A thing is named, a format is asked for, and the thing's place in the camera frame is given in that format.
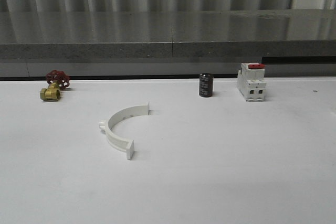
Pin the black cylindrical capacitor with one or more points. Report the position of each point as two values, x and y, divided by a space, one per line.
205 85

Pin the brass valve red handwheel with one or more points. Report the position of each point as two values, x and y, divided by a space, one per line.
57 81

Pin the grey stone countertop ledge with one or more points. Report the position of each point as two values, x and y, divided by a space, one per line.
272 36

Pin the white circuit breaker red switch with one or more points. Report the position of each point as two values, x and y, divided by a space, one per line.
250 81

